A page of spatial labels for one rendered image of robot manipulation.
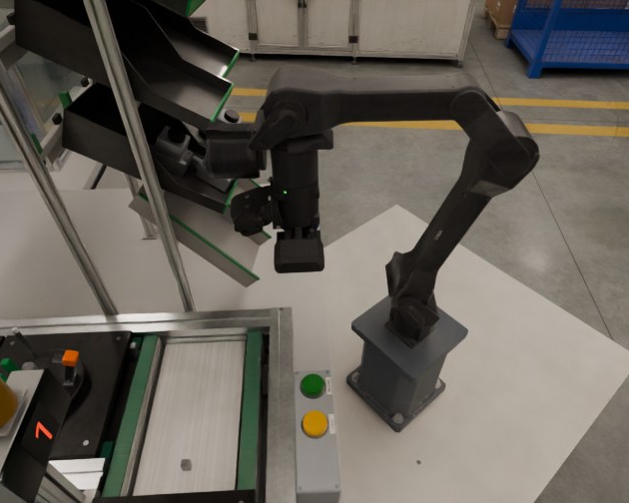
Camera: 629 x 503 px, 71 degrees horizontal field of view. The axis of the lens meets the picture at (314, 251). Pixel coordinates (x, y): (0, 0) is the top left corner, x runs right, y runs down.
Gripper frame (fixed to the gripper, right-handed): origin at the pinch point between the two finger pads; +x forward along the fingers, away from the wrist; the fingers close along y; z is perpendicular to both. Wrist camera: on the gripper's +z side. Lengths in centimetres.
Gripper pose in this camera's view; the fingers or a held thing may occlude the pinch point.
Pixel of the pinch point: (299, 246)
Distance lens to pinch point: 63.8
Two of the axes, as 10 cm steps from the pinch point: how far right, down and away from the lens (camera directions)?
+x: 0.1, 7.2, 7.0
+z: -10.0, 0.4, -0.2
